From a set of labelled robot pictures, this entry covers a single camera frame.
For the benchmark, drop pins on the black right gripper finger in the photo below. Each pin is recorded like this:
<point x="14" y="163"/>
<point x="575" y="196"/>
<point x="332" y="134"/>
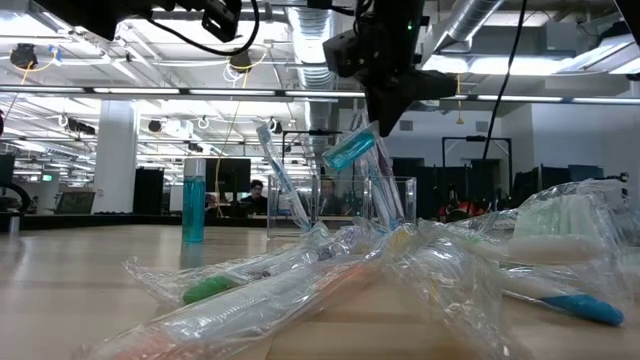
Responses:
<point x="395" y="100"/>

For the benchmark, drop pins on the lavender bristle teal grip toothbrush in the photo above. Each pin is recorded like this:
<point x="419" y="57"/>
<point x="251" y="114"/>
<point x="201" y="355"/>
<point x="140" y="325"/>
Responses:
<point x="350" y="150"/>

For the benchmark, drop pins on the blue grip toothbrush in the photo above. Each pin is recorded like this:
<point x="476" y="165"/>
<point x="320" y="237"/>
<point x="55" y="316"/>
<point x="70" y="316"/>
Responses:
<point x="285" y="175"/>

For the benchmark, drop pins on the green bristle white toothbrush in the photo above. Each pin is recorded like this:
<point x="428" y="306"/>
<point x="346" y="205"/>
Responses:
<point x="550" y="225"/>

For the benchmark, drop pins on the overhead light bar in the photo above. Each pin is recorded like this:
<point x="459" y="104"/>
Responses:
<point x="200" y="92"/>

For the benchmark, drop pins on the black divider screen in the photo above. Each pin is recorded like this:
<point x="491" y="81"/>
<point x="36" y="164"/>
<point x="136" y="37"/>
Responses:
<point x="435" y="180"/>

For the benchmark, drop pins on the clear acrylic organizer box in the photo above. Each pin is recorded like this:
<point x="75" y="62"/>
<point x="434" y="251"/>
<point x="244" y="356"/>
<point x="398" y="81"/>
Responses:
<point x="409" y="200"/>

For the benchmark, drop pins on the person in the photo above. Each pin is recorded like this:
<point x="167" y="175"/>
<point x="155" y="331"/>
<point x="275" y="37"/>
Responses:
<point x="329" y="195"/>
<point x="256" y="195"/>
<point x="457" y="210"/>

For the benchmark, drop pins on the white building column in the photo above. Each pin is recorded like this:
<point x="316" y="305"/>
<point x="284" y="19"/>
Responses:
<point x="115" y="150"/>

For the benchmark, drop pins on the black desk monitor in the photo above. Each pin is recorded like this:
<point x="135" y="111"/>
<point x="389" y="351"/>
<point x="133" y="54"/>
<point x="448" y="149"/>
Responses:
<point x="227" y="175"/>

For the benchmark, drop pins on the dark monitor group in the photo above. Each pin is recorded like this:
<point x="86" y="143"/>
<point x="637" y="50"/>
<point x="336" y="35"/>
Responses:
<point x="550" y="185"/>

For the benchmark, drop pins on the black room partition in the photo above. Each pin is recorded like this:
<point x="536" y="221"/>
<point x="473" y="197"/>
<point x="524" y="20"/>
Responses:
<point x="148" y="190"/>

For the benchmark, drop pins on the teal mouthwash bottle white cap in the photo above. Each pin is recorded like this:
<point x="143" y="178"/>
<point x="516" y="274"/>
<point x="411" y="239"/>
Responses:
<point x="194" y="210"/>

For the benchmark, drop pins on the green exit sign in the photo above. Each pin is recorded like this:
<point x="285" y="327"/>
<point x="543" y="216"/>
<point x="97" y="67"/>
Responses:
<point x="47" y="178"/>

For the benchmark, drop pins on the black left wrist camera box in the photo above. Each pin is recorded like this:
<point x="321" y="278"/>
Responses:
<point x="222" y="20"/>

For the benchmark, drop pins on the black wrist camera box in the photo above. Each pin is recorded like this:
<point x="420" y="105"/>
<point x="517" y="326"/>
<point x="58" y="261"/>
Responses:
<point x="222" y="20"/>
<point x="345" y="52"/>

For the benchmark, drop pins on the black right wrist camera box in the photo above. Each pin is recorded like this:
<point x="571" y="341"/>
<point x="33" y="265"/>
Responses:
<point x="345" y="52"/>

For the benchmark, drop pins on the black metal frame stand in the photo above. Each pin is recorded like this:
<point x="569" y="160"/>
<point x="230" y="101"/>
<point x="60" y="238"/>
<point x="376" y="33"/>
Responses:
<point x="475" y="138"/>

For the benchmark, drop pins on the black ceiling camera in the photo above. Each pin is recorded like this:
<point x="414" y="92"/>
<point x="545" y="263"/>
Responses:
<point x="23" y="56"/>

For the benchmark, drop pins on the grey metal post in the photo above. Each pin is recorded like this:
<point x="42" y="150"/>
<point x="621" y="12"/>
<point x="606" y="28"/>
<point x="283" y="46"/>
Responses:
<point x="14" y="227"/>

